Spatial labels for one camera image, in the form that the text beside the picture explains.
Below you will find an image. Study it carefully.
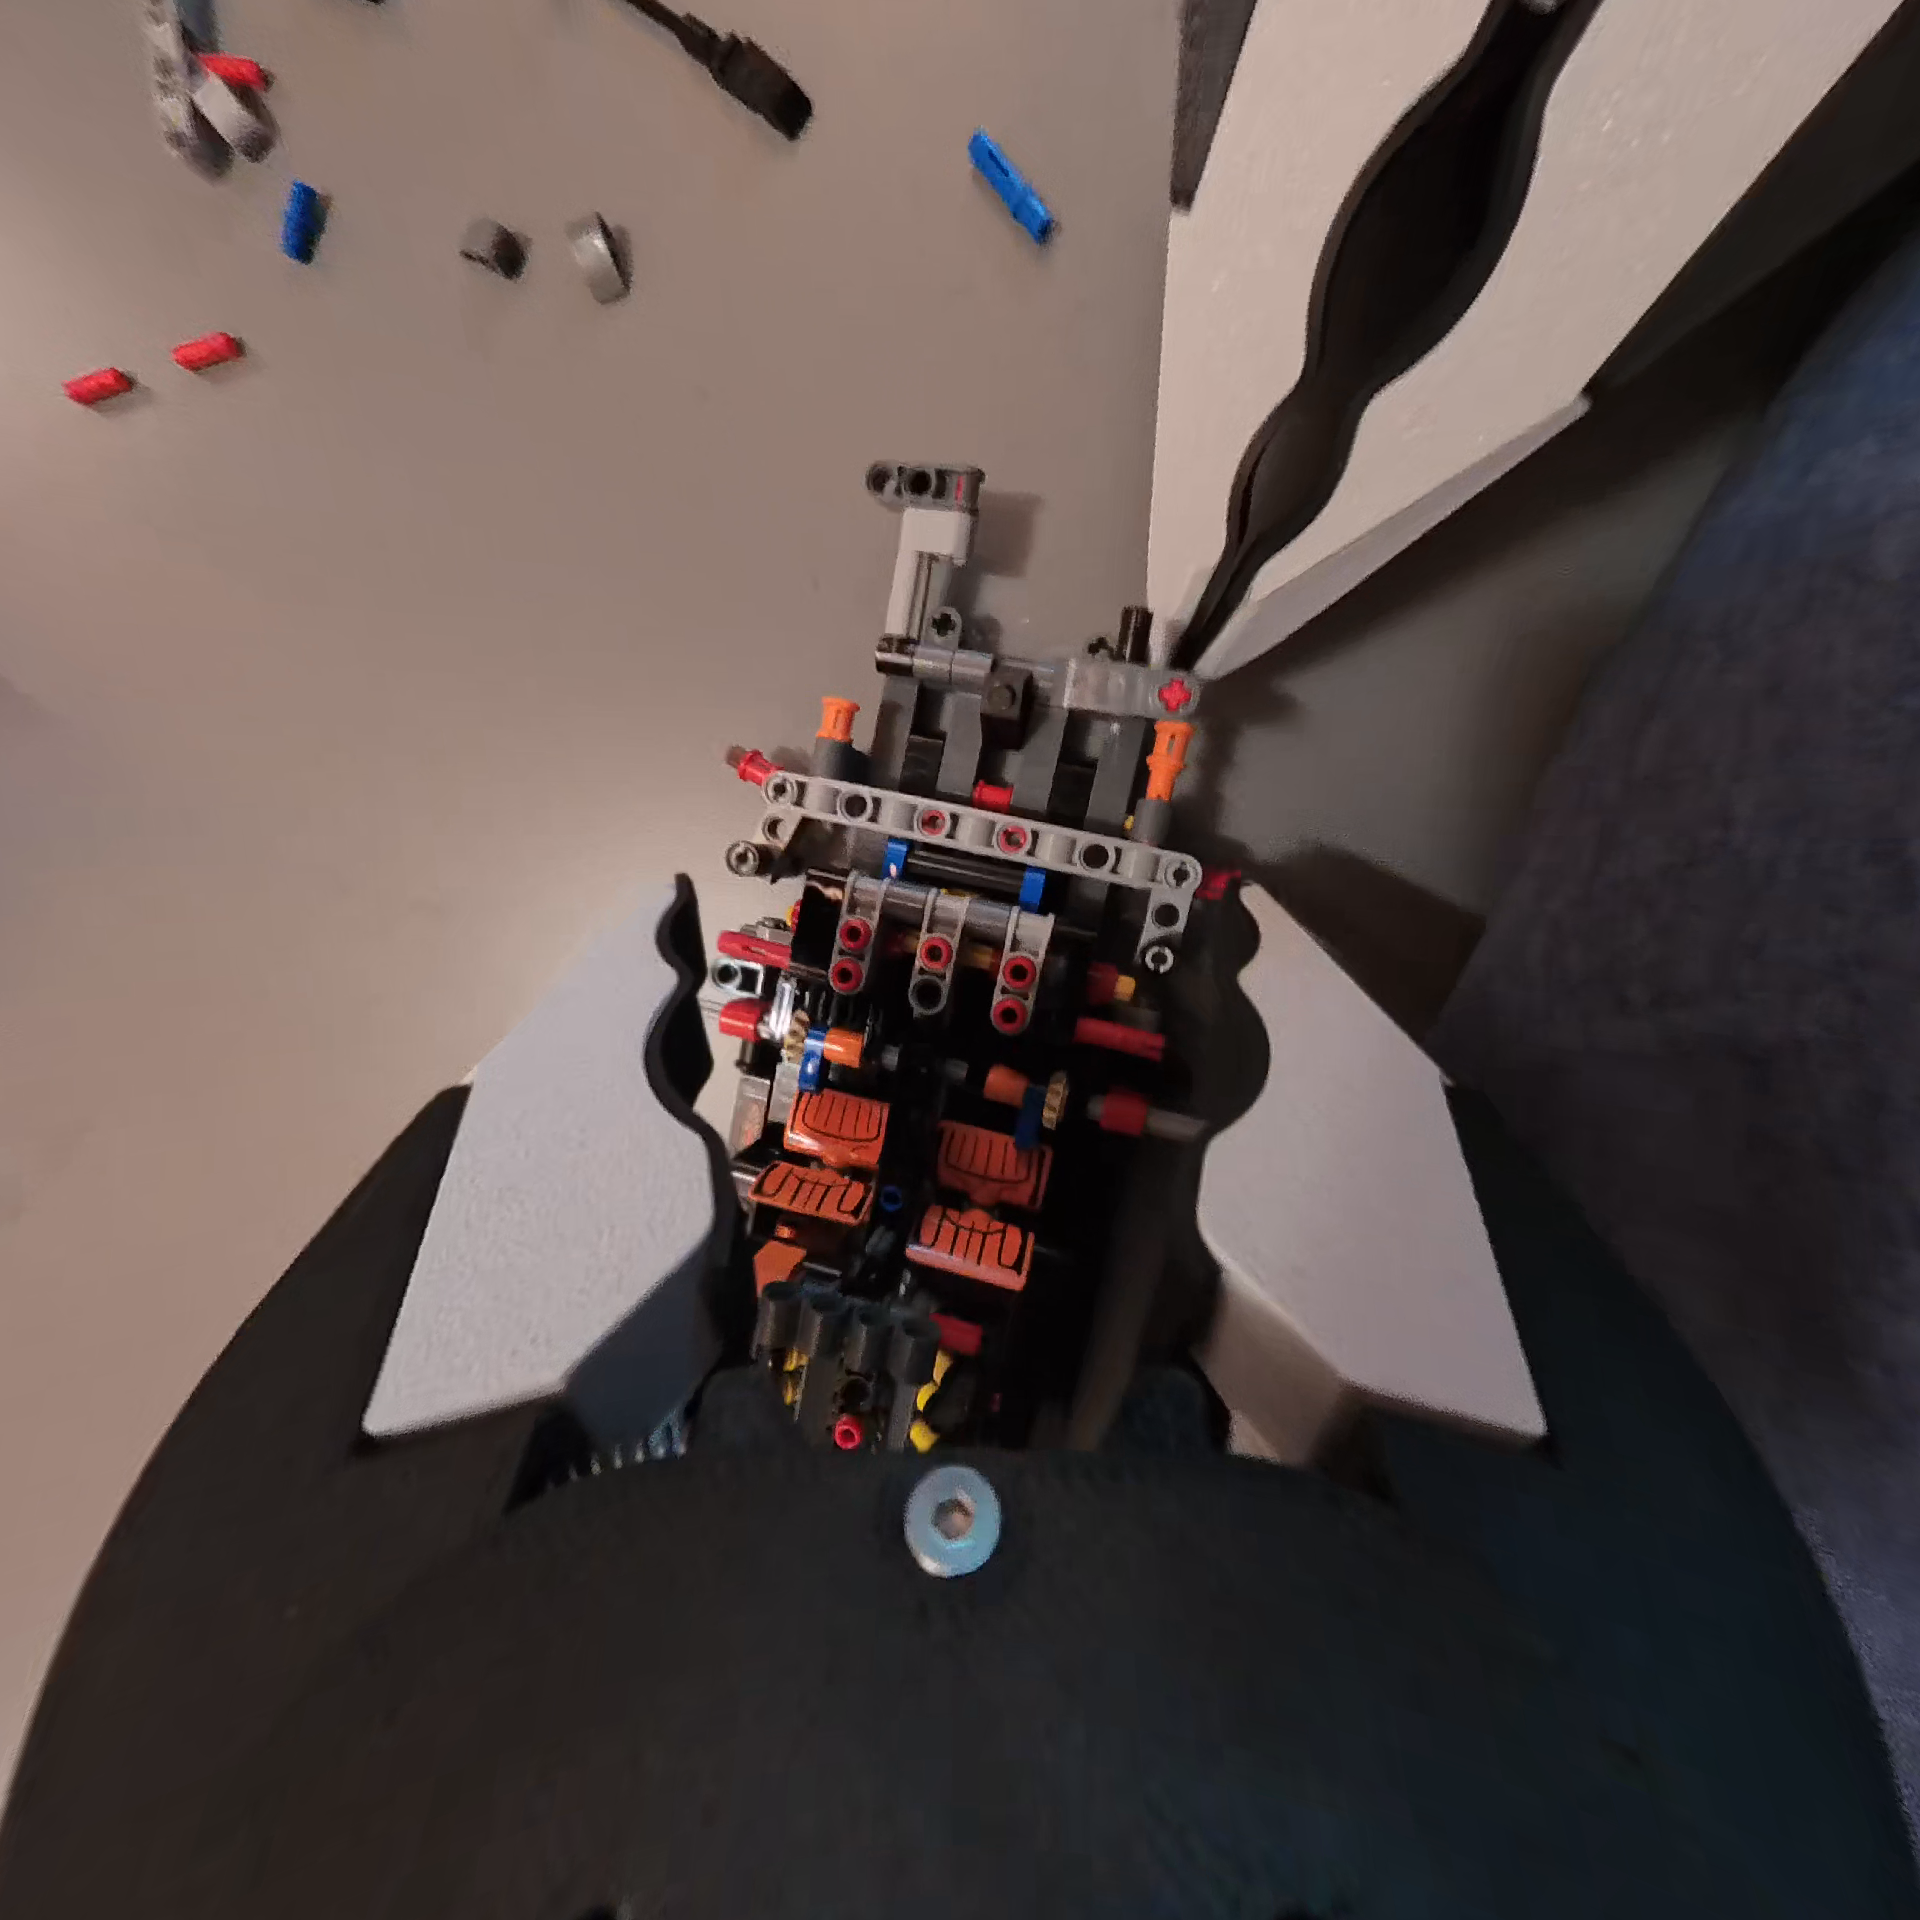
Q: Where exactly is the black lego shaft piece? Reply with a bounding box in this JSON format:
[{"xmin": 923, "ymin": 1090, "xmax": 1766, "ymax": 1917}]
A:
[{"xmin": 621, "ymin": 0, "xmax": 816, "ymax": 141}]

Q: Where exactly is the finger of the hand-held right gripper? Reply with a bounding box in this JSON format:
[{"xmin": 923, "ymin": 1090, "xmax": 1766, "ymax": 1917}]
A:
[
  {"xmin": 1142, "ymin": 0, "xmax": 1504, "ymax": 671},
  {"xmin": 1182, "ymin": 0, "xmax": 1920, "ymax": 681}
]

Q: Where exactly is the multicoloured lego model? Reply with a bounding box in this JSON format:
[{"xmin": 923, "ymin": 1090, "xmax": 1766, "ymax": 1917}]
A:
[{"xmin": 718, "ymin": 461, "xmax": 1248, "ymax": 1453}]

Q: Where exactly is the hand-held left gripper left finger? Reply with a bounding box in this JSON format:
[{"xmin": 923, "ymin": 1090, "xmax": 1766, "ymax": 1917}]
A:
[{"xmin": 363, "ymin": 873, "xmax": 747, "ymax": 1469}]

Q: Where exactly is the grey lego liftarm orange pin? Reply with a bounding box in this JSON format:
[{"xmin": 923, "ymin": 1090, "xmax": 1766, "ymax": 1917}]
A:
[{"xmin": 1132, "ymin": 721, "xmax": 1198, "ymax": 842}]

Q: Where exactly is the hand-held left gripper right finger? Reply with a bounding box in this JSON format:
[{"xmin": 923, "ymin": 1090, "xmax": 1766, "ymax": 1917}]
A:
[{"xmin": 1069, "ymin": 885, "xmax": 1550, "ymax": 1468}]

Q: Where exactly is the small grey lego piece red pin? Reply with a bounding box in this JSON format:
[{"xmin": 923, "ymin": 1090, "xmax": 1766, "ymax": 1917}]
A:
[{"xmin": 188, "ymin": 52, "xmax": 281, "ymax": 160}]

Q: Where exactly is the person's blue sweater torso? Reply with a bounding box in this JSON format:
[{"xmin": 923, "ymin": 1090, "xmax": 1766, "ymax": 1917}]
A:
[{"xmin": 1424, "ymin": 256, "xmax": 1920, "ymax": 1801}]

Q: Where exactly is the long blue lego pin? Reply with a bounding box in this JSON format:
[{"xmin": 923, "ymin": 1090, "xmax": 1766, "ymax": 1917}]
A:
[{"xmin": 966, "ymin": 131, "xmax": 1059, "ymax": 244}]

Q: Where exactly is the long light grey lego beam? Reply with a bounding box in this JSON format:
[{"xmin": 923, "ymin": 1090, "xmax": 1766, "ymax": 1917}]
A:
[{"xmin": 139, "ymin": 0, "xmax": 227, "ymax": 169}]

